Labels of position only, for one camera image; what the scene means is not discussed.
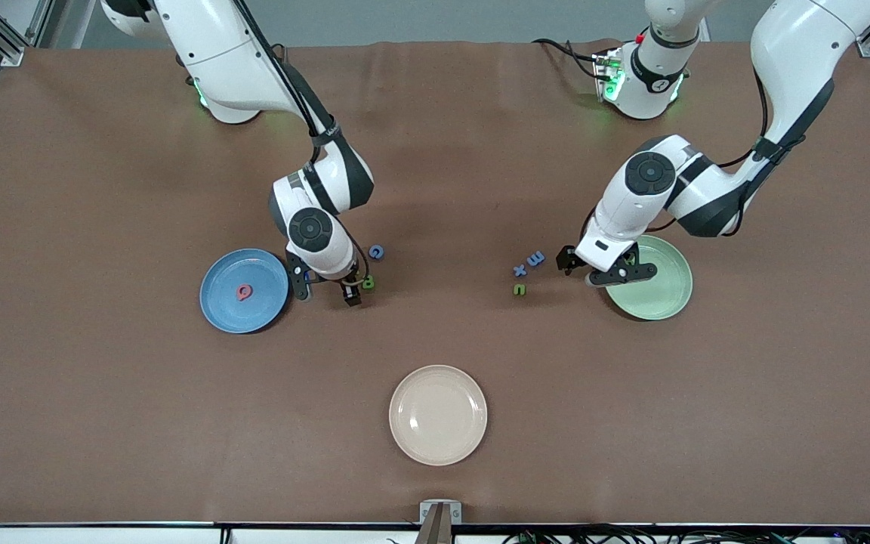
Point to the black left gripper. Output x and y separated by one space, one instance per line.
568 260

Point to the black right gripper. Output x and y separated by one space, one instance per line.
350 290

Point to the blue foam letter G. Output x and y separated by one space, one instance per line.
382 252

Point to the blue foam letter m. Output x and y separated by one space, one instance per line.
535 259

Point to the red foam letter Q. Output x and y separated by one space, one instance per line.
238 292

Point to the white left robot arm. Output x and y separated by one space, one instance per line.
790 45

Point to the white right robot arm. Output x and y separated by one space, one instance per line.
208 45

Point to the green plate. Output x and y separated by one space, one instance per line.
661 298

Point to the blue plate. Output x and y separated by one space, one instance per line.
231 317

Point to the beige plate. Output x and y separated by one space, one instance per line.
438 415

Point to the black table edge strip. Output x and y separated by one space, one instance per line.
314 524

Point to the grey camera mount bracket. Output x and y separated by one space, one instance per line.
440 521

